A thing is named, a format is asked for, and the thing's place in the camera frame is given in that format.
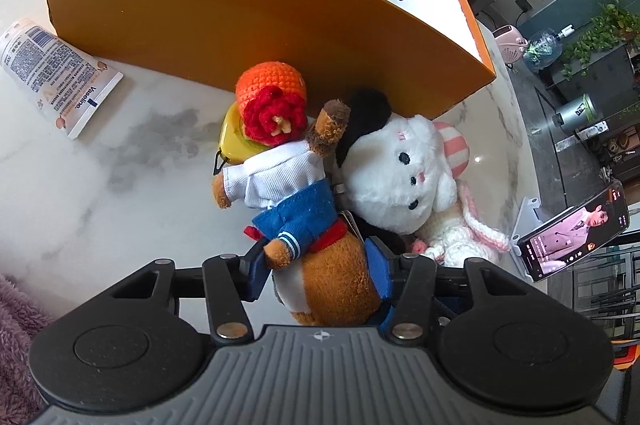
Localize white plush black pink ears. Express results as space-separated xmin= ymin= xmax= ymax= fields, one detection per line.
xmin=334 ymin=88 xmax=472 ymax=257

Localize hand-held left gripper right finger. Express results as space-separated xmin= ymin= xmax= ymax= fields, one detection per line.
xmin=364 ymin=236 xmax=541 ymax=347

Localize orange cardboard box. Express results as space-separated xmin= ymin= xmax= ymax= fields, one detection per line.
xmin=37 ymin=0 xmax=498 ymax=118

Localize smartphone with lit screen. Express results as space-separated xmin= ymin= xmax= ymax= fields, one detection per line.
xmin=516 ymin=182 xmax=630 ymax=283

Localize purple fleece garment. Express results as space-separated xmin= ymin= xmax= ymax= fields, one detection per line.
xmin=0 ymin=275 xmax=57 ymax=417

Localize blue water jug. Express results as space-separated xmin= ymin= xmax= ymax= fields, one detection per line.
xmin=522 ymin=25 xmax=574 ymax=74

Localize silver pedal trash can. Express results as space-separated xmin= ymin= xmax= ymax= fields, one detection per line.
xmin=552 ymin=94 xmax=599 ymax=139

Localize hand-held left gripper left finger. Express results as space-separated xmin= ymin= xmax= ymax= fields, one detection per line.
xmin=97 ymin=250 xmax=275 ymax=347

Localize pink space heater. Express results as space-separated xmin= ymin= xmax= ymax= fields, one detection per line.
xmin=492 ymin=24 xmax=529 ymax=69

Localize white phone stand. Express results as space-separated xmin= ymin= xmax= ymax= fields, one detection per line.
xmin=507 ymin=198 xmax=544 ymax=256

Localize dark grey cabinet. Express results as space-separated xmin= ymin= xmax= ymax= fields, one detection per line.
xmin=565 ymin=40 xmax=640 ymax=107

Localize brown bear plush sailor outfit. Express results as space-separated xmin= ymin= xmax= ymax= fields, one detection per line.
xmin=211 ymin=62 xmax=401 ymax=337

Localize white lotion tube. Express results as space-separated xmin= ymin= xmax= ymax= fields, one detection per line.
xmin=0 ymin=18 xmax=124 ymax=141

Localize trailing ivy plant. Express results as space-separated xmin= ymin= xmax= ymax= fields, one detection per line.
xmin=560 ymin=0 xmax=640 ymax=81

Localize yellow case with clip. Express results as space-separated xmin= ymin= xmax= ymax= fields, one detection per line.
xmin=214 ymin=102 xmax=267 ymax=176

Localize cream crochet bunny doll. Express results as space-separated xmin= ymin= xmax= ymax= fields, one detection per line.
xmin=410 ymin=178 xmax=512 ymax=269

